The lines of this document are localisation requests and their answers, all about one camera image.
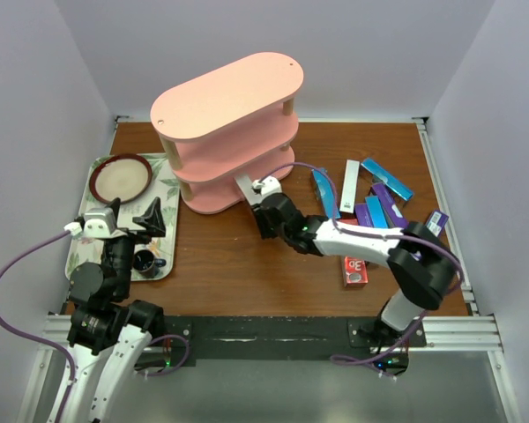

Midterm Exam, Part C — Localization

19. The blue toothpaste box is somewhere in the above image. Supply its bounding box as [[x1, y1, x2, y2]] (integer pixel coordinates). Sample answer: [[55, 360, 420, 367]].
[[361, 158, 414, 202], [365, 196, 389, 228], [311, 167, 340, 219]]

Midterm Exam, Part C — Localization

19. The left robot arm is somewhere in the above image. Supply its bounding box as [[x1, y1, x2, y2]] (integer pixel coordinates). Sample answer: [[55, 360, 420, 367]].
[[49, 197, 166, 422]]

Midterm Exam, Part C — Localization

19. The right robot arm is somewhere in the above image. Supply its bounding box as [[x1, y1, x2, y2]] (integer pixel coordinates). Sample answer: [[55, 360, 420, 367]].
[[250, 193, 460, 335]]

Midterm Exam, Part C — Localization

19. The pink three-tier shelf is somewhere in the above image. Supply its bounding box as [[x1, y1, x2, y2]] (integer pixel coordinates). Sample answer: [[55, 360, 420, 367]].
[[150, 52, 304, 214]]

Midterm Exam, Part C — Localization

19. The dark mug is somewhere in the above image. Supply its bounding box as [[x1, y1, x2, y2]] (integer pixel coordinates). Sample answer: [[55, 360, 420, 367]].
[[133, 249, 167, 278]]

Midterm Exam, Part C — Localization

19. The dark red rimmed plate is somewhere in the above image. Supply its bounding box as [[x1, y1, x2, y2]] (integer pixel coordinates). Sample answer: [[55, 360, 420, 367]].
[[88, 153, 153, 204]]

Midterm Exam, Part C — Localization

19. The purple toothpaste box lower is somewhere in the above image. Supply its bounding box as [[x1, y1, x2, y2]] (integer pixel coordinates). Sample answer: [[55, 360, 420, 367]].
[[354, 203, 374, 227]]

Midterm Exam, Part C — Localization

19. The purple toothpaste box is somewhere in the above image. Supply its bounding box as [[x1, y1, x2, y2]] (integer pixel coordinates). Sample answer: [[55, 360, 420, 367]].
[[354, 203, 374, 227], [370, 182, 409, 228]]

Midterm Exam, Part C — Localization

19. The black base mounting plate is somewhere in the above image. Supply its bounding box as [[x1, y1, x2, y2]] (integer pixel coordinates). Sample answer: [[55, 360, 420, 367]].
[[136, 315, 401, 372]]

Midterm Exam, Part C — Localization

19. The purple toothpaste box upper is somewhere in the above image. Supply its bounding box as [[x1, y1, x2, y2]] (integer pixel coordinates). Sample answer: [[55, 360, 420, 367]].
[[370, 182, 409, 228]]

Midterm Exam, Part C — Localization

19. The purple toothpaste box right edge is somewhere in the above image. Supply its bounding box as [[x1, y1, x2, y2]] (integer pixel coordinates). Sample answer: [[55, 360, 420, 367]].
[[425, 210, 449, 237]]

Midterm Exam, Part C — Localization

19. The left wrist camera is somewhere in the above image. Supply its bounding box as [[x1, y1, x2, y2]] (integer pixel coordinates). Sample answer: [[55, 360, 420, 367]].
[[63, 207, 117, 240]]

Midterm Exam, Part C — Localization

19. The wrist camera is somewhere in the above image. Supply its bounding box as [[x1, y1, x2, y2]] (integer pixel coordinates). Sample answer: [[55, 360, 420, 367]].
[[251, 176, 282, 197], [63, 207, 117, 240]]

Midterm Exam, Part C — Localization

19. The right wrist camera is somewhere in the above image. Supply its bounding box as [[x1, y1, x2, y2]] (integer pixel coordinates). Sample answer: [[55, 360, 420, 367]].
[[251, 176, 282, 197]]

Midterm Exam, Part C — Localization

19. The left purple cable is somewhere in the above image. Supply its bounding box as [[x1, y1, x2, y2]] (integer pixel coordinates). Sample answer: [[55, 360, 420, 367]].
[[0, 228, 78, 423]]

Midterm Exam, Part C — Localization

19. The aluminium frame rail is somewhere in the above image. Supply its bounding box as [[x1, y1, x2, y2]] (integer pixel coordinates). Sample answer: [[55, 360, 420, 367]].
[[412, 116, 503, 353]]

